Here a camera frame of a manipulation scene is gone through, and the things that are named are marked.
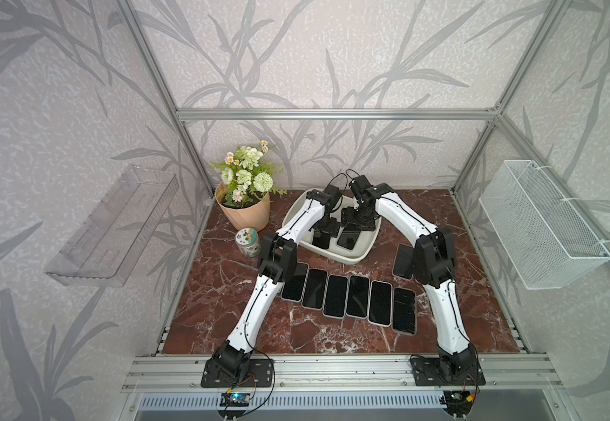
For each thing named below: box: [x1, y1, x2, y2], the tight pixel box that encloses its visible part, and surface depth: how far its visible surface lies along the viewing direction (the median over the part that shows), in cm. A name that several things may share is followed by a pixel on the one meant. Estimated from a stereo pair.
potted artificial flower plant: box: [212, 140, 288, 233], surface depth 88 cm
